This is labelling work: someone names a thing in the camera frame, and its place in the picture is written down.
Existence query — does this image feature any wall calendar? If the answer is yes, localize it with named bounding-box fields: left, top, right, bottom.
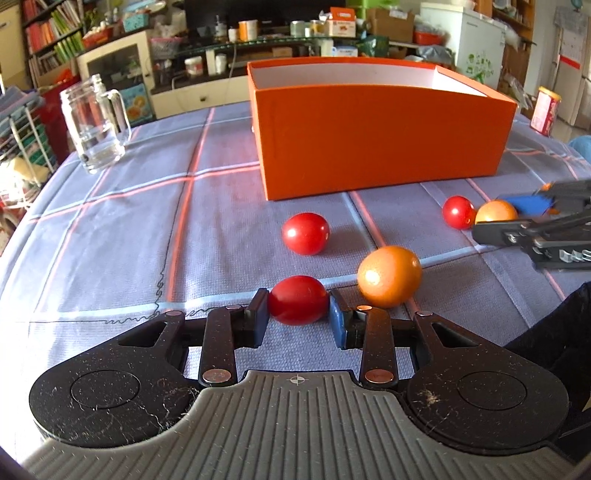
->
left=554, top=7, right=587, bottom=71

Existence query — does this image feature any white glass-door cabinet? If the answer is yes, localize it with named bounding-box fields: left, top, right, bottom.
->
left=76, top=30, right=156, bottom=123

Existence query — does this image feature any red tomato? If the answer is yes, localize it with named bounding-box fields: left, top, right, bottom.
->
left=281, top=212, right=331, bottom=256
left=442, top=195, right=476, bottom=230
left=268, top=275, right=329, bottom=326

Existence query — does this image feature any white television stand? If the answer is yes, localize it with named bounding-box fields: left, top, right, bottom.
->
left=150, top=39, right=370, bottom=121

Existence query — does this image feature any bookshelf with books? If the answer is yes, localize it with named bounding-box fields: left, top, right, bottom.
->
left=21, top=0, right=93, bottom=80

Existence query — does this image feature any red tin can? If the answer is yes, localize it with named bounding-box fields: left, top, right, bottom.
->
left=531, top=87, right=563, bottom=137

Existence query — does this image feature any colourful picture box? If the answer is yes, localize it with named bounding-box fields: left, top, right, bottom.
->
left=124, top=83, right=153, bottom=126

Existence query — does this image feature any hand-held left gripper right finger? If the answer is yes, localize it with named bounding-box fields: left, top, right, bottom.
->
left=329, top=288, right=478, bottom=388

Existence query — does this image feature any pink basket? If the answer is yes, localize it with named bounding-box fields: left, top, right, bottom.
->
left=150, top=37, right=183, bottom=59

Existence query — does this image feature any red basket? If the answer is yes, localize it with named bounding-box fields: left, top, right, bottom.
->
left=83, top=28, right=114, bottom=47

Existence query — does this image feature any orange cardboard box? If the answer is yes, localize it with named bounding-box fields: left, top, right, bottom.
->
left=246, top=58, right=518, bottom=202

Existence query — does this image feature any glass jar mug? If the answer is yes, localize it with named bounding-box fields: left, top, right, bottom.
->
left=60, top=74, right=132, bottom=174

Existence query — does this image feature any brown cardboard box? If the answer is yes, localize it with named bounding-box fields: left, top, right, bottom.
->
left=367, top=8, right=415, bottom=43

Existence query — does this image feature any black television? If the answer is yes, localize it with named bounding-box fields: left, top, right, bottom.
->
left=185, top=0, right=347, bottom=34

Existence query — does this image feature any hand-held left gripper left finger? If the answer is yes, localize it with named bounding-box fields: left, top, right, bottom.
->
left=117, top=288, right=271, bottom=388

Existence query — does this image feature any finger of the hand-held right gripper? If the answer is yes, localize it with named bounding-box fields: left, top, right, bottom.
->
left=501, top=180, right=591, bottom=217
left=472, top=216, right=591, bottom=273

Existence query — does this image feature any white wire cart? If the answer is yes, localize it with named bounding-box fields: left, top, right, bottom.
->
left=0, top=88, right=58, bottom=209

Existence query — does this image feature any blue plaid tablecloth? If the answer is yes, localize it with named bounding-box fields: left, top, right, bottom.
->
left=0, top=99, right=591, bottom=462

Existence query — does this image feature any white fridge with green print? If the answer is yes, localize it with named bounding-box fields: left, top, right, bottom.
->
left=420, top=2, right=506, bottom=91

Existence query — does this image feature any orange tomato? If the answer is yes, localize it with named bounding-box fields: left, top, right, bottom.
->
left=475, top=200, right=519, bottom=225
left=357, top=246, right=423, bottom=309

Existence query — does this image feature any orange and white carton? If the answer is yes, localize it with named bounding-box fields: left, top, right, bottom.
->
left=330, top=7, right=357, bottom=38

